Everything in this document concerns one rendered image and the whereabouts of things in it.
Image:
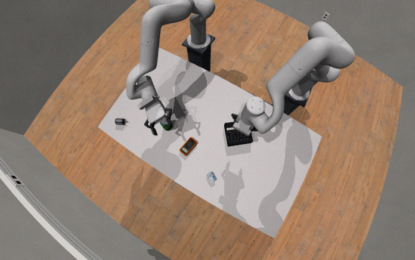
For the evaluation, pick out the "green drink can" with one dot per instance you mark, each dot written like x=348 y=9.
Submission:
x=165 y=125

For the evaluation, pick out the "orange pocket multimeter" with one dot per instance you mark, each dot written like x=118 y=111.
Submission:
x=188 y=146

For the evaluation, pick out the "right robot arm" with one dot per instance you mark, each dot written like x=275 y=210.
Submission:
x=164 y=12

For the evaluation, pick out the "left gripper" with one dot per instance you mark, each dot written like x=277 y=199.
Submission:
x=237 y=118

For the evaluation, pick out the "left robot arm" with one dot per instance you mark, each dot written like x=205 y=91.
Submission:
x=306 y=67

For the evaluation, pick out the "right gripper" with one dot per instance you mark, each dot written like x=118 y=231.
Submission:
x=156 y=113

